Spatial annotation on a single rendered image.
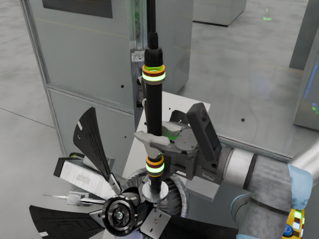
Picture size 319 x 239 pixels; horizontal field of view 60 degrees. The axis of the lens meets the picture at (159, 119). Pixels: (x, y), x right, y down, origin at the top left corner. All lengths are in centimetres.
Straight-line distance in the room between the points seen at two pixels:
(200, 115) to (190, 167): 12
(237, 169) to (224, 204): 127
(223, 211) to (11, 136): 244
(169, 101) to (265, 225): 67
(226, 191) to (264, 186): 117
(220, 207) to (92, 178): 99
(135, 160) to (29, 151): 212
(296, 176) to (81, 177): 80
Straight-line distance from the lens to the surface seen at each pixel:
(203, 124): 54
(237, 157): 56
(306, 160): 71
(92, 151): 96
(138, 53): 124
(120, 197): 85
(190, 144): 58
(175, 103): 109
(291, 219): 113
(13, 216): 262
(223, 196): 177
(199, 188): 140
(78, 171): 114
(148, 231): 87
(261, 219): 56
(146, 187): 77
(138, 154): 113
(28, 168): 296
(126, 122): 175
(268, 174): 56
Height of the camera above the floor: 192
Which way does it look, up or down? 36 degrees down
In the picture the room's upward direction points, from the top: straight up
